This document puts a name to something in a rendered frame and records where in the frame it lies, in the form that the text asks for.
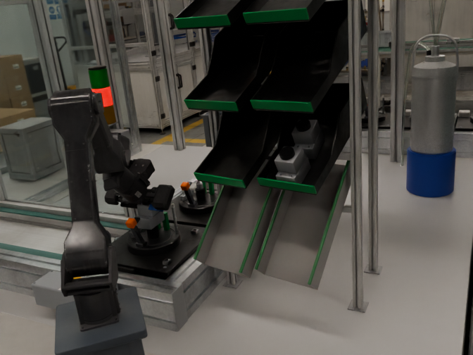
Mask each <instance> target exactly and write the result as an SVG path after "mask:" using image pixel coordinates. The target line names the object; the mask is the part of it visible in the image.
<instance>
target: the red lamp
mask: <svg viewBox="0 0 473 355"><path fill-rule="evenodd" d="M92 92H95V93H101V94H102V99H103V107H105V106H111V105H113V99H112V95H111V88H110V87H106V88H102V89H92Z"/></svg>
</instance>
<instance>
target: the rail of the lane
mask: <svg viewBox="0 0 473 355"><path fill-rule="evenodd" d="M51 270H54V271H58V272H60V271H61V260H58V259H51V258H47V257H43V256H37V255H32V254H26V253H22V252H18V251H11V250H7V249H0V289H4V290H8V291H11V292H17V293H20V294H25V295H28V296H31V297H34V294H33V291H32V286H31V284H32V283H33V282H35V281H37V280H38V279H40V278H41V277H43V276H44V275H46V274H47V273H48V272H50V271H51ZM118 276H119V277H118V282H117V284H118V290H120V289H125V288H128V287H136V288H137V294H138V297H139V301H140V304H141V309H142V313H143V316H144V321H145V324H147V325H152V326H155V327H158V328H163V329H166V330H171V331H175V332H178V331H179V330H180V329H181V328H182V327H183V325H184V324H185V323H186V322H187V321H188V318H187V309H186V304H185V299H184V290H183V285H182V283H178V282H172V281H167V280H161V279H157V278H150V277H146V276H142V275H136V273H135V269H133V268H126V267H122V266H118Z"/></svg>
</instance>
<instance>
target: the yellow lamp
mask: <svg viewBox="0 0 473 355"><path fill-rule="evenodd" d="M103 114H104V116H105V118H106V121H107V123H108V125H110V124H113V123H115V122H116V118H115V111H114V106H113V105H111V106H105V107H104V113H103Z"/></svg>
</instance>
